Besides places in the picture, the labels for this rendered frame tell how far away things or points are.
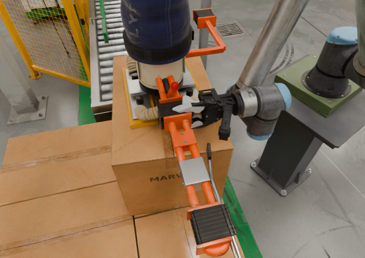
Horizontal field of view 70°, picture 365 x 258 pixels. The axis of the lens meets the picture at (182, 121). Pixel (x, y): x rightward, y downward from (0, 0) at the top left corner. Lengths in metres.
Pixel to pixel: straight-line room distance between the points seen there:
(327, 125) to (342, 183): 0.89
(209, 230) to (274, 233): 1.26
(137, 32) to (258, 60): 0.40
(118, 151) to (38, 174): 0.64
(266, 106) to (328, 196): 1.32
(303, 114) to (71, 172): 1.14
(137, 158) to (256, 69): 0.50
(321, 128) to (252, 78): 0.50
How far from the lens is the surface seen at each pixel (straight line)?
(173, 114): 0.76
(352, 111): 1.48
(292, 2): 0.88
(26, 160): 1.53
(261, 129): 0.93
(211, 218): 0.59
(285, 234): 1.84
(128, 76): 1.11
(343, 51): 1.30
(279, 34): 0.90
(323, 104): 1.36
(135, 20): 0.80
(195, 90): 1.02
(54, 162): 1.46
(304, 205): 1.97
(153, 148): 0.87
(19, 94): 2.49
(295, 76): 1.46
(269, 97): 0.84
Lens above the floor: 1.64
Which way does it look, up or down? 48 degrees down
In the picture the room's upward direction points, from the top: straight up
